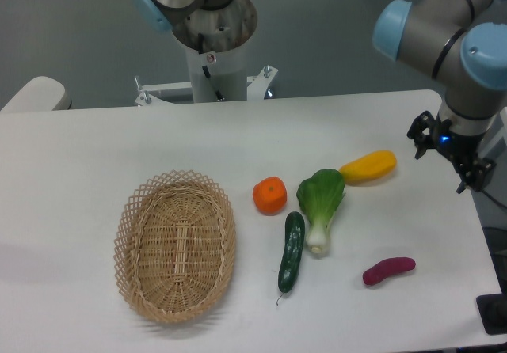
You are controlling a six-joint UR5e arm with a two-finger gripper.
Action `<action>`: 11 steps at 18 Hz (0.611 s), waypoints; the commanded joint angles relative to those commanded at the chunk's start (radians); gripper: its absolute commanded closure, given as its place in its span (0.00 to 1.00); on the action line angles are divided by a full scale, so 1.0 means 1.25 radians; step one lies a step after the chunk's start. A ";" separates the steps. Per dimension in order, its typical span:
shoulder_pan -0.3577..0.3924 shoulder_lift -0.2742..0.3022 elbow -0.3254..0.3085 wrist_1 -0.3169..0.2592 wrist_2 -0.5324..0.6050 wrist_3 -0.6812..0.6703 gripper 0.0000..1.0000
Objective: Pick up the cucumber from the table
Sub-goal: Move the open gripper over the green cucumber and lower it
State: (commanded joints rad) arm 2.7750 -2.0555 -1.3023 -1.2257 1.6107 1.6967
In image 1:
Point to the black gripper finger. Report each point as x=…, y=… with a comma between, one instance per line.
x=420, y=132
x=474, y=173

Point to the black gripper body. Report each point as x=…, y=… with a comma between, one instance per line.
x=460, y=150

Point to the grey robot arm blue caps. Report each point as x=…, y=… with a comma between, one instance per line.
x=440, y=39

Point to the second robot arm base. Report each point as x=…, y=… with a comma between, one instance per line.
x=202, y=25

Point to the green cucumber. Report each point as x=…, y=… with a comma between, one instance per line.
x=294, y=239

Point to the yellow mango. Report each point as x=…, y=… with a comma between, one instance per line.
x=370, y=167

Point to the green bok choy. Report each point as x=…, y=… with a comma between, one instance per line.
x=319, y=197

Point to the black box at table edge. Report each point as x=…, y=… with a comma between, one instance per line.
x=492, y=310

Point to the purple sweet potato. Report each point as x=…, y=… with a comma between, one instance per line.
x=387, y=268

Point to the orange tangerine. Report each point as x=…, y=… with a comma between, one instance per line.
x=270, y=195

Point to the oval wicker basket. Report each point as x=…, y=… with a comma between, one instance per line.
x=174, y=250

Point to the white chair armrest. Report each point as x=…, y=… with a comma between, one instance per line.
x=41, y=94

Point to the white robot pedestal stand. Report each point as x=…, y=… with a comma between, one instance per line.
x=213, y=77

